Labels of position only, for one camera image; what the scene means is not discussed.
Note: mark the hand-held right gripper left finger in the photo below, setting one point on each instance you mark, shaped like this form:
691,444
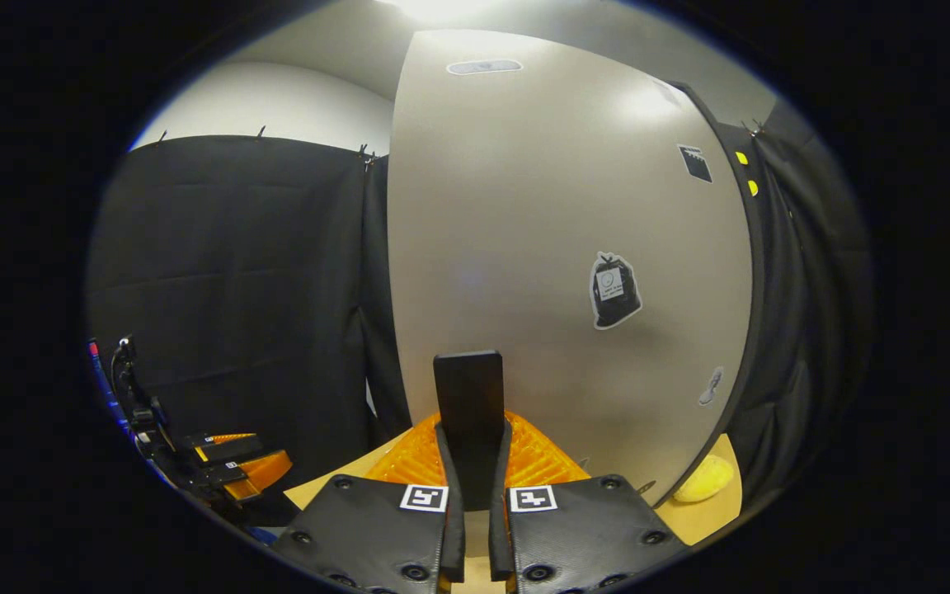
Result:
454,536

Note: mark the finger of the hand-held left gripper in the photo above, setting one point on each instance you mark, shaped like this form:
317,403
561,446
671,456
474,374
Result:
265,469
232,450

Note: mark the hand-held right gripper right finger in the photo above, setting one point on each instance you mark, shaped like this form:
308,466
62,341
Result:
498,536

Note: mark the grey cabinet door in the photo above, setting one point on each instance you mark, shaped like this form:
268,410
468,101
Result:
524,206

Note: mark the black backdrop cloth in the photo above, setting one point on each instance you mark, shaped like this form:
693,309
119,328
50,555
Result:
236,272

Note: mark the yellow round sponge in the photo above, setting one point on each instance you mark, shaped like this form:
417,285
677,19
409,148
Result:
704,480

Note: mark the ceiling light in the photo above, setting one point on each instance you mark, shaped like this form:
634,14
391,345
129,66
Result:
438,8

